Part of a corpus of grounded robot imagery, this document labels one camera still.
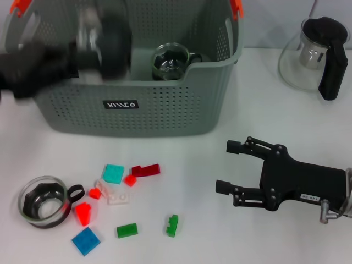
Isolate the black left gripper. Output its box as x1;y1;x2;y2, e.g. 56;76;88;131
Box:
0;42;80;100

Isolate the grey perforated storage basket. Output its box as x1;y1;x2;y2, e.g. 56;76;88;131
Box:
0;0;245;138

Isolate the green rectangular toy brick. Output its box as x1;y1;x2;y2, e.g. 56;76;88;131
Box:
115;222;139;239

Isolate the teal square toy plate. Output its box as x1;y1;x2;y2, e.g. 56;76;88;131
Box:
103;164;125;185

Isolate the blue square toy plate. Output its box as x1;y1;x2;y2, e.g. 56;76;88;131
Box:
71;227;101;257

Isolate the large red toy brick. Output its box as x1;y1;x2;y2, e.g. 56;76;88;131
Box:
74;202;93;227

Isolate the dark red toy brick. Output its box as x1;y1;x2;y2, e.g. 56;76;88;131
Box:
131;163;161;178

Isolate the orange basket carry handle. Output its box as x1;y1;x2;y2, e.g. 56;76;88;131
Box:
9;0;245;20

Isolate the green stepped toy brick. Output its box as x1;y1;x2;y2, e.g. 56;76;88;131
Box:
165;214;179;238

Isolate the glass carafe black handle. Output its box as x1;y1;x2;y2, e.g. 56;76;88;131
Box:
277;16;350;102

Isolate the right gripper plug cable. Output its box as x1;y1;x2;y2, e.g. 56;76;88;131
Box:
318;199;352;224

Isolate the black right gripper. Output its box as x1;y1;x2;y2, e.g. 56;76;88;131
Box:
216;136;348;212

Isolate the glass teacup black sleeve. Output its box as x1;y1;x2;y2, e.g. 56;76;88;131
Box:
16;175;86;229
76;8;133;83
151;42;204;82
152;64;184;82

